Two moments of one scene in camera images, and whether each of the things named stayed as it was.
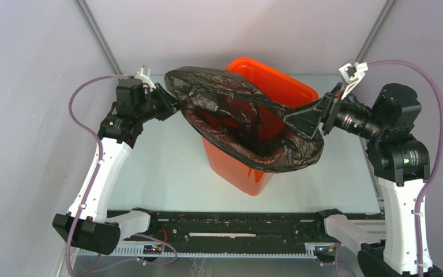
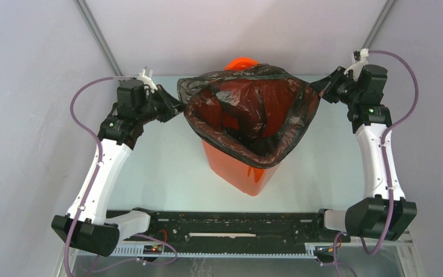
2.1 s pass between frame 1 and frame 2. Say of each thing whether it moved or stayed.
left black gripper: stayed
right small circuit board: stayed
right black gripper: moved
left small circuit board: stayed
